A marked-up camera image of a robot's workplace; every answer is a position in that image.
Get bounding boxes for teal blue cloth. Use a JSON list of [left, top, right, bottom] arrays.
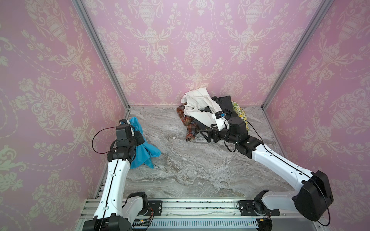
[[128, 116, 162, 170]]

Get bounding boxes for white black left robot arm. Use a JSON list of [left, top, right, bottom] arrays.
[[82, 119, 148, 231]]

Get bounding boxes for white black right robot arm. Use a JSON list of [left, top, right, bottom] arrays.
[[200, 117, 334, 221]]

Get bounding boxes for red plaid cloth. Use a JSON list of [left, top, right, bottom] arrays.
[[176, 104, 200, 141]]

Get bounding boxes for white cloth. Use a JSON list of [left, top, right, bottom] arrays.
[[181, 88, 222, 127]]

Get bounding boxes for black cloth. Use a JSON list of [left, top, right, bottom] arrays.
[[200, 96, 237, 119]]

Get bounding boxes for yellow green floral cloth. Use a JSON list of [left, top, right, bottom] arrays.
[[232, 101, 249, 131]]

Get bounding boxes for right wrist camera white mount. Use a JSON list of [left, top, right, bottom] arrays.
[[213, 111, 228, 131]]

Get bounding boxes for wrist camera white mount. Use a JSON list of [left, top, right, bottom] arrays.
[[119, 119, 135, 131], [213, 111, 228, 131]]

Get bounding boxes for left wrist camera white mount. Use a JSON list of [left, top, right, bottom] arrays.
[[119, 119, 135, 131]]

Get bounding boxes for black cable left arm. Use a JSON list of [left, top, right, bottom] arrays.
[[92, 126, 118, 155]]

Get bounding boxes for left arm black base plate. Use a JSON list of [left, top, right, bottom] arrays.
[[140, 200, 163, 217]]

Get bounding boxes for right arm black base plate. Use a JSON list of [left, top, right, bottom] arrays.
[[236, 200, 280, 218]]

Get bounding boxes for aluminium front rail frame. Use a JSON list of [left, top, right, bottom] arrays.
[[75, 197, 330, 231]]

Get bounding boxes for aluminium corner post left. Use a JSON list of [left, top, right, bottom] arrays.
[[72, 0, 130, 112]]

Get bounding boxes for aluminium corner post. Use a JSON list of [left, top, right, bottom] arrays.
[[261, 0, 334, 110], [72, 0, 130, 112]]

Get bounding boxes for aluminium corner post right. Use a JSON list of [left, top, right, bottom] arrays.
[[261, 0, 334, 110]]

